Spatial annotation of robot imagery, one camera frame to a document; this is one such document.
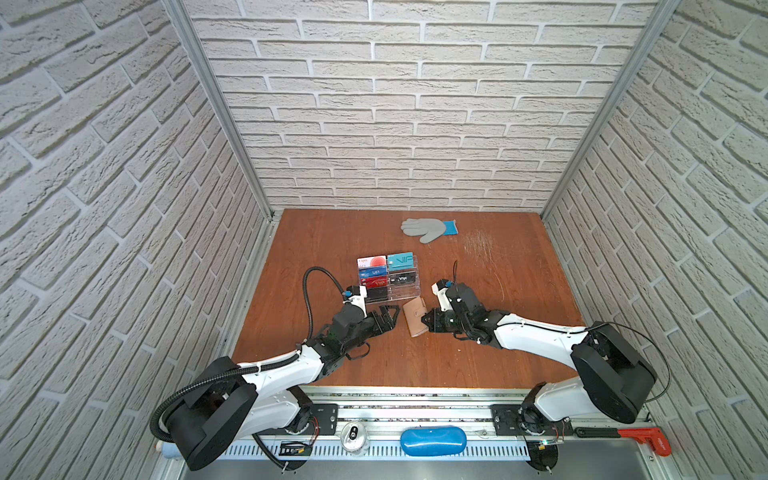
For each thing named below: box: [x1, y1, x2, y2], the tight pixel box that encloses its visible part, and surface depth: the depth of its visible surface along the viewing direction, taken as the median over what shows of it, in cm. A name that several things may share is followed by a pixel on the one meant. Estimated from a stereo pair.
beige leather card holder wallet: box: [402, 296, 429, 338], surface depth 91 cm
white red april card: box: [357, 255, 387, 269], surface depth 96 cm
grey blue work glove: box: [401, 218, 459, 244], surface depth 116 cm
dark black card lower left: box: [365, 286, 388, 301], surface depth 96 cm
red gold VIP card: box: [360, 276, 389, 288], surface depth 96 cm
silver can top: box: [340, 422, 368, 452], surface depth 61 cm
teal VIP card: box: [387, 252, 414, 271], surface depth 97 cm
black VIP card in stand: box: [389, 271, 417, 284], surface depth 97 cm
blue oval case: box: [400, 426, 467, 457], surface depth 70 cm
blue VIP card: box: [359, 266, 388, 279], surface depth 96 cm
